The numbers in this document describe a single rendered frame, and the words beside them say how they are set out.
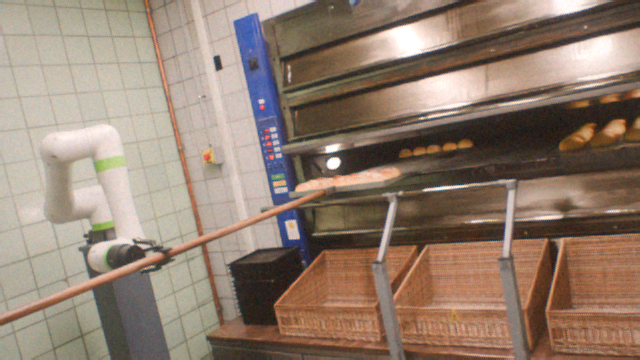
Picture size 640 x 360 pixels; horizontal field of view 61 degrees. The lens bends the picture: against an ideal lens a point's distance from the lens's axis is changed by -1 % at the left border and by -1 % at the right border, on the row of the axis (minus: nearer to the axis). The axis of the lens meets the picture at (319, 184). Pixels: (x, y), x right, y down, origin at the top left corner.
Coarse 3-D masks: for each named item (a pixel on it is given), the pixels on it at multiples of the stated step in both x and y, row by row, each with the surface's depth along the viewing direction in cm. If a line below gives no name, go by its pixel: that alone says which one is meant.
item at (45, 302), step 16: (320, 192) 248; (288, 208) 229; (240, 224) 205; (192, 240) 187; (208, 240) 192; (160, 256) 175; (112, 272) 161; (128, 272) 165; (80, 288) 152; (32, 304) 141; (48, 304) 144; (0, 320) 134; (16, 320) 138
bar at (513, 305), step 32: (416, 192) 216; (448, 192) 208; (512, 192) 193; (512, 224) 187; (384, 256) 209; (512, 256) 179; (384, 288) 206; (512, 288) 178; (384, 320) 209; (512, 320) 180
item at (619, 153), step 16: (528, 160) 228; (544, 160) 222; (560, 160) 219; (576, 160) 215; (592, 160) 212; (608, 160) 209; (416, 176) 255; (432, 176) 251; (448, 176) 247; (464, 176) 242; (336, 192) 283
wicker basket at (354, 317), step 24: (312, 264) 281; (336, 264) 285; (360, 264) 276; (408, 264) 250; (312, 288) 279; (336, 288) 285; (360, 288) 276; (288, 312) 251; (312, 312) 276; (336, 312) 235; (360, 312) 228; (312, 336) 245; (336, 336) 237; (360, 336) 230; (384, 336) 226
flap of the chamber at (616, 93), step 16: (576, 96) 197; (592, 96) 194; (608, 96) 196; (624, 96) 198; (480, 112) 218; (496, 112) 214; (512, 112) 212; (528, 112) 215; (544, 112) 219; (400, 128) 239; (416, 128) 235; (432, 128) 235; (448, 128) 239; (320, 144) 264; (336, 144) 260; (368, 144) 269
